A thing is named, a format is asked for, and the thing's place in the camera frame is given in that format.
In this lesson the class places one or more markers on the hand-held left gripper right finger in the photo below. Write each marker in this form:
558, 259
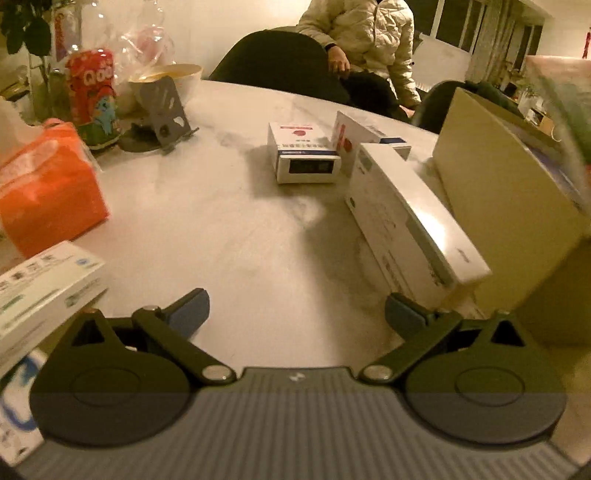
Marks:
404, 316

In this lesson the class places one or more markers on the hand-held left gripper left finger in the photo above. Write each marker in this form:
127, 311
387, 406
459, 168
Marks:
191, 310

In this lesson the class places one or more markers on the long white box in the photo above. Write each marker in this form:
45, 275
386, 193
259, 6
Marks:
406, 217

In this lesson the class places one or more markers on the beige cardboard box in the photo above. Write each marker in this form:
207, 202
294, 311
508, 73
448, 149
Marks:
508, 207

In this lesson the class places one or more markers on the green white medicine box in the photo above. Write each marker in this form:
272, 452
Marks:
41, 290

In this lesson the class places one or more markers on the white box with dark window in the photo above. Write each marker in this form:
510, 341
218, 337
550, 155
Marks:
300, 157

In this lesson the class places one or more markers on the white box with red spot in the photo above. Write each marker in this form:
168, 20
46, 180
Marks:
355, 134

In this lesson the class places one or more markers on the white box with blue logo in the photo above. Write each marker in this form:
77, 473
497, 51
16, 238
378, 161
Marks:
18, 406

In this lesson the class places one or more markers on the white box with bear print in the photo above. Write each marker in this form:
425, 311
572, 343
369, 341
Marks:
558, 92

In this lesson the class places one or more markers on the white marble desktop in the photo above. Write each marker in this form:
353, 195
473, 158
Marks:
231, 240

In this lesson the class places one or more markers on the orange tissue pack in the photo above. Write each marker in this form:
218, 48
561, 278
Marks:
51, 198

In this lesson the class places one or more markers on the grey phone stand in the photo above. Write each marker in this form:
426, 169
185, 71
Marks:
161, 110

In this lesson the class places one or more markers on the dark chair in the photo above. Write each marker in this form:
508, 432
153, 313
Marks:
434, 106
277, 60

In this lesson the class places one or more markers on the red drink bottle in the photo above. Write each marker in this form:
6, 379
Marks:
90, 101

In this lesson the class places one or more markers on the paper bowl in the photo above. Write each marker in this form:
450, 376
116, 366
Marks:
184, 76

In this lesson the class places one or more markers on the wooden shelf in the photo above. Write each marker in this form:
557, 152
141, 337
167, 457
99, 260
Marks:
540, 120

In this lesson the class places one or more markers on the white partition panel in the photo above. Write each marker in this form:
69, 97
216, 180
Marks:
443, 64

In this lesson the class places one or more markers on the glass vase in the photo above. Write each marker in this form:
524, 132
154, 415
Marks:
44, 92

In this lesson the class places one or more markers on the clear plastic bag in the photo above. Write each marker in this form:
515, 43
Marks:
147, 46

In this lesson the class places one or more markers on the curtain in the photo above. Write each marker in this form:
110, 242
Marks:
489, 37

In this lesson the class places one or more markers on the window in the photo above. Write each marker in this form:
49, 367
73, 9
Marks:
452, 23

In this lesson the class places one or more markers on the bottle with red print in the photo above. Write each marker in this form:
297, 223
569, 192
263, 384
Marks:
64, 32

